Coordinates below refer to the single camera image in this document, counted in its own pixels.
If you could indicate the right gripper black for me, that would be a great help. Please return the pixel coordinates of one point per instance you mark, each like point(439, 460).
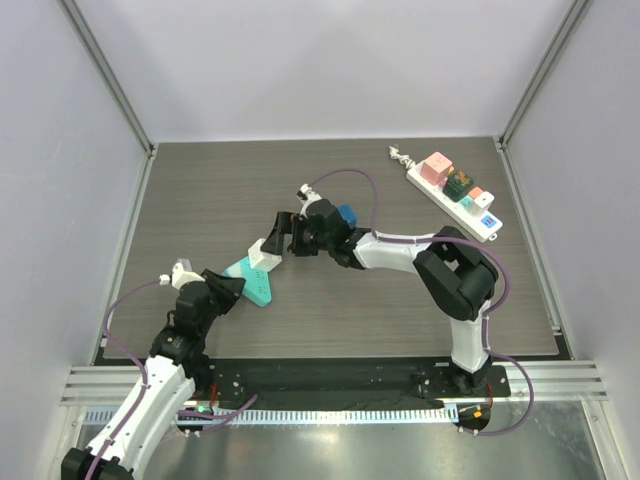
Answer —
point(295, 235)

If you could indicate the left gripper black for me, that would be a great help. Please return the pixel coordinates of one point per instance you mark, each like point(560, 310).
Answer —
point(229, 289)

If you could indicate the teal triangular socket base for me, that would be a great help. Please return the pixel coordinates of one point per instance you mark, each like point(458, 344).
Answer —
point(257, 288)

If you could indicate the blue cube socket plug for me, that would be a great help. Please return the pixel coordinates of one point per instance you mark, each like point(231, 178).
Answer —
point(347, 219)

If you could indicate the large pink cube plug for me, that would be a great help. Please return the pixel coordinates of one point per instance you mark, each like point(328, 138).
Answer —
point(435, 169)

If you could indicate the dark green patterned cube plug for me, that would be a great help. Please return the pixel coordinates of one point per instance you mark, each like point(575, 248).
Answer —
point(458, 185)

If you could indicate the small pink cube plug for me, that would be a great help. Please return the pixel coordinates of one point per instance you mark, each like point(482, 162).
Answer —
point(475, 192)

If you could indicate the white power strip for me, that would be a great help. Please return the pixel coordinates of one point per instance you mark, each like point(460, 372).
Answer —
point(483, 227)

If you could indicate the white charger plug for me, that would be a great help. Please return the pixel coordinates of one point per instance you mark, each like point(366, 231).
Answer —
point(481, 203)

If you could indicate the white cube socket plug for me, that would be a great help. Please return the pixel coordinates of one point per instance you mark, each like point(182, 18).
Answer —
point(262, 261)

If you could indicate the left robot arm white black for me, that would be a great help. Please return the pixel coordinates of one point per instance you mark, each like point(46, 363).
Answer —
point(175, 370)

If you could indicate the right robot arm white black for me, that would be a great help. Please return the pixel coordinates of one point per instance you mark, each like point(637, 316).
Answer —
point(458, 276)

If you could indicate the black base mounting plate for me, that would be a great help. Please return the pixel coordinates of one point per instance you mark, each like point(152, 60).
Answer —
point(423, 377)

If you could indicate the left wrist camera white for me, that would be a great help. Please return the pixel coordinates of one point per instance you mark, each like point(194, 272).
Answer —
point(180, 274)

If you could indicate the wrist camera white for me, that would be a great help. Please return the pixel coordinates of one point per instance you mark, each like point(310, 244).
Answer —
point(307, 194)
point(180, 274)

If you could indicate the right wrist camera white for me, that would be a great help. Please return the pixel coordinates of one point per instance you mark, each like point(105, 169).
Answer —
point(307, 194)

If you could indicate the white slotted cable duct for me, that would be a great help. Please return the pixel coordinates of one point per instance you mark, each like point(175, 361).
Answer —
point(100, 416)

